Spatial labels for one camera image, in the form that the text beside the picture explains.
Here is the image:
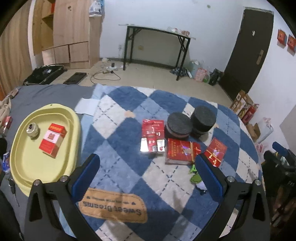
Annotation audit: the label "red white cigarette box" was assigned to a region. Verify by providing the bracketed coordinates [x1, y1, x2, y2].
[39, 123, 67, 158]

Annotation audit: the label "red fire extinguisher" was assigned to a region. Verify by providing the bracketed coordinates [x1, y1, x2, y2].
[242, 104, 259, 125]

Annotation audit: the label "green toy figure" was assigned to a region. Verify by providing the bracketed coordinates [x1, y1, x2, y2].
[189, 164, 207, 195]

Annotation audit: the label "red cigarette pack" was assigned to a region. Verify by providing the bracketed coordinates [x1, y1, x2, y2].
[204, 138, 227, 167]

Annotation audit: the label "yellow plastic tray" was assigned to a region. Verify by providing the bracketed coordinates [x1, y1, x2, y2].
[10, 103, 81, 196]

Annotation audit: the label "printed cardboard box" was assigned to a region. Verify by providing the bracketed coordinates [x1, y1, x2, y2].
[230, 90, 254, 119]

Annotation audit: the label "blue checkered rug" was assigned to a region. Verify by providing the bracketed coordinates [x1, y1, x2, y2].
[58, 83, 265, 241]

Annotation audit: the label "small metal tin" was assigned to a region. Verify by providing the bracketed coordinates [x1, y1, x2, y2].
[26, 123, 40, 140]

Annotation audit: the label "red cigarette carton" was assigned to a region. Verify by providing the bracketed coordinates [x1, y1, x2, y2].
[166, 138, 201, 165]

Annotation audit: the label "black round foam container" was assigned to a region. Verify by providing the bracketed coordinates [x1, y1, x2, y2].
[165, 113, 193, 140]

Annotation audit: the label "white paper sheet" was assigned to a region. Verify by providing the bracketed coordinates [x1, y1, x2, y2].
[74, 98, 100, 116]

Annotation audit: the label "black bag on floor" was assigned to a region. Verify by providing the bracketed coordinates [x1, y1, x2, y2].
[209, 68, 224, 86]

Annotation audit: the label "red white cigarette packs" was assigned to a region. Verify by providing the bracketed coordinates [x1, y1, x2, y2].
[140, 119, 165, 153]

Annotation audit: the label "pink snack bag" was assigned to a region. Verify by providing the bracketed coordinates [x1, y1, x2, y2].
[195, 68, 207, 82]

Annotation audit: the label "dark brown door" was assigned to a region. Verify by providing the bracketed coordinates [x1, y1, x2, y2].
[219, 8, 274, 100]

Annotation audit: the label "black keyboard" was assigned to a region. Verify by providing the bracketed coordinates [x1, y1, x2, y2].
[63, 72, 87, 85]

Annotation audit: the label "black open case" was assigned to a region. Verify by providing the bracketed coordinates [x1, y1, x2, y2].
[23, 65, 67, 86]

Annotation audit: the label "brown curtain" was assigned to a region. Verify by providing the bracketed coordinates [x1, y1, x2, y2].
[1, 1, 32, 94]

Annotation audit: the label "black folding table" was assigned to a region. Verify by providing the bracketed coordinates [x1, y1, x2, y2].
[120, 24, 196, 81]

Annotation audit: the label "wooden wardrobe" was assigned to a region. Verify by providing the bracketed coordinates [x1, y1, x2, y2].
[31, 1, 102, 69]

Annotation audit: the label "white plastic bag hanging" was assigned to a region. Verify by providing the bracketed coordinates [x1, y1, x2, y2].
[89, 0, 105, 18]

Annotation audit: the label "red wall decoration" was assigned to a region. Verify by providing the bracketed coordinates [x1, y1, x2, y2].
[277, 29, 287, 46]

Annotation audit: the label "power strip with cable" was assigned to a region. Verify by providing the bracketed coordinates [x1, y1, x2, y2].
[90, 62, 121, 84]

